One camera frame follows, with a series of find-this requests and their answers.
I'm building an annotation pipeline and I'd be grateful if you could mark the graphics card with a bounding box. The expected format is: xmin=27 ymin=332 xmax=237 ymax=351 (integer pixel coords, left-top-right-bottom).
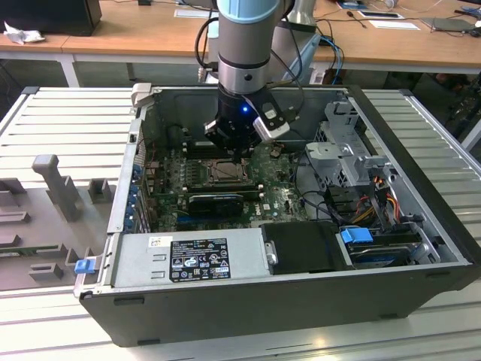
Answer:
xmin=187 ymin=193 xmax=244 ymax=218

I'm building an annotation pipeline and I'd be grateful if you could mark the long wooden desk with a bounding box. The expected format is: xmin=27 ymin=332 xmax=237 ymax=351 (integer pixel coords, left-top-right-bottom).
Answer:
xmin=62 ymin=0 xmax=481 ymax=74

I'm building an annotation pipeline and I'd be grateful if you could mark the green motherboard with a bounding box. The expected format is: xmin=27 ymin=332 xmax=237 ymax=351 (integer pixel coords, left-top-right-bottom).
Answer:
xmin=144 ymin=144 xmax=320 ymax=233

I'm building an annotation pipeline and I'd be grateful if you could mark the blue cable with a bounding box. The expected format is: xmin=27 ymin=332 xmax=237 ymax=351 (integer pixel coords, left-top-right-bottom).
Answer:
xmin=319 ymin=35 xmax=345 ymax=82

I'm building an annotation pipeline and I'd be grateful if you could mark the open black PC case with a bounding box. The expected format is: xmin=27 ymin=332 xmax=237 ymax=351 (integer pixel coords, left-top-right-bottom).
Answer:
xmin=73 ymin=83 xmax=481 ymax=349

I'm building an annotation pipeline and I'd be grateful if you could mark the silver power supply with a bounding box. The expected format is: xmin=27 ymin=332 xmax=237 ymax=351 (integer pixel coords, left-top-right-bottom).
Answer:
xmin=98 ymin=227 xmax=272 ymax=290

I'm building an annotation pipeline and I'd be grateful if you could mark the RAM slot with black clips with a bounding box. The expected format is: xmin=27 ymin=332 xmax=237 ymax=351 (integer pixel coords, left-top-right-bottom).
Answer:
xmin=186 ymin=154 xmax=257 ymax=159

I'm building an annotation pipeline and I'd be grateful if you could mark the dark flat laptop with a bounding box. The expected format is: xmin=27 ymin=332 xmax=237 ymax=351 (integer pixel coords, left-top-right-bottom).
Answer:
xmin=420 ymin=17 xmax=475 ymax=34

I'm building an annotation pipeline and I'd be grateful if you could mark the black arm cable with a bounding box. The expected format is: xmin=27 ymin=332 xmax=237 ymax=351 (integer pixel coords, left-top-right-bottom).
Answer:
xmin=272 ymin=20 xmax=306 ymax=121
xmin=194 ymin=17 xmax=221 ymax=82

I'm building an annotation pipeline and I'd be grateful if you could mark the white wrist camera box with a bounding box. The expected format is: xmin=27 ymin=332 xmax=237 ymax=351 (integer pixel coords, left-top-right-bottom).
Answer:
xmin=253 ymin=106 xmax=292 ymax=143

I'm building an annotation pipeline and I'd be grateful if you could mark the white paper sheet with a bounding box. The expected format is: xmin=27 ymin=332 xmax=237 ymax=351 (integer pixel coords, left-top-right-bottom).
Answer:
xmin=368 ymin=19 xmax=420 ymax=31

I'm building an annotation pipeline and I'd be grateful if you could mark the crumpled white paper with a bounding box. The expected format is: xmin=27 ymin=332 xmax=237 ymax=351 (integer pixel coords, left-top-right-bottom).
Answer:
xmin=3 ymin=20 xmax=46 ymax=45

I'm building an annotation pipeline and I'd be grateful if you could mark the RAM slot with white clips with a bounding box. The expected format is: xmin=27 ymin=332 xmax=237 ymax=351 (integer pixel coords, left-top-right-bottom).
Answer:
xmin=186 ymin=151 xmax=257 ymax=156

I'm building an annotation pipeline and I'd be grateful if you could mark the black wire bundle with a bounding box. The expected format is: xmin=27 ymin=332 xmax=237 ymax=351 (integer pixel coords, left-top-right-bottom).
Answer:
xmin=292 ymin=149 xmax=362 ymax=229

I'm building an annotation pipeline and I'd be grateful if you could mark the white framed tablet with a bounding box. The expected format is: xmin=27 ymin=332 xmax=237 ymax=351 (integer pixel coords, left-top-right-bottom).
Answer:
xmin=356 ymin=10 xmax=405 ymax=20

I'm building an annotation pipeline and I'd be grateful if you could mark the coloured wire bundle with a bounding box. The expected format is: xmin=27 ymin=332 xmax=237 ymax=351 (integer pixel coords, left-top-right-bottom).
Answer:
xmin=352 ymin=187 xmax=400 ymax=226

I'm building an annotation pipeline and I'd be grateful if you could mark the hard disk in blue carrier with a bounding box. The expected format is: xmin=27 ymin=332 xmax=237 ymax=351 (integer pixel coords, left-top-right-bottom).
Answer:
xmin=339 ymin=226 xmax=421 ymax=270

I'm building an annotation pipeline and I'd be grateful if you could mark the blue book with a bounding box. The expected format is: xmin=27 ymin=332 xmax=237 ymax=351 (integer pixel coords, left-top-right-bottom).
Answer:
xmin=335 ymin=0 xmax=371 ymax=11

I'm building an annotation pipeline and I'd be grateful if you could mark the large black box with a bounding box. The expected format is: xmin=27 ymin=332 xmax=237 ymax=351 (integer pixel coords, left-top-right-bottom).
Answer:
xmin=0 ymin=0 xmax=102 ymax=37

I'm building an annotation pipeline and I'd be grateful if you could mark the silver metal drive cage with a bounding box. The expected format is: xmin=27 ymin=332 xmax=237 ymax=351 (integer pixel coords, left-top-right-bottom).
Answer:
xmin=304 ymin=99 xmax=400 ymax=196

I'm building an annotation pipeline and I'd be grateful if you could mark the black plastic shroud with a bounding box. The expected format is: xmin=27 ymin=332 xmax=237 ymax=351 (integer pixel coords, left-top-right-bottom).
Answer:
xmin=259 ymin=221 xmax=356 ymax=276

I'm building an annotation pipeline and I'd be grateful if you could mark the CPU socket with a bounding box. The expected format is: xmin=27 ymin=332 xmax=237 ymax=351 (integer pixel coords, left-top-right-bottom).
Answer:
xmin=203 ymin=157 xmax=252 ymax=186

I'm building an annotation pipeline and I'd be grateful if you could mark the grey parts rack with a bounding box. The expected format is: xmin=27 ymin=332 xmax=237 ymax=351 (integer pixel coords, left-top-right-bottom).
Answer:
xmin=0 ymin=153 xmax=118 ymax=293

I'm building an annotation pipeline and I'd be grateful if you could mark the grey case latch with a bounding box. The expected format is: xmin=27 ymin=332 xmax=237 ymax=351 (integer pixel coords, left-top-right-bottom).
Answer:
xmin=131 ymin=83 xmax=163 ymax=111

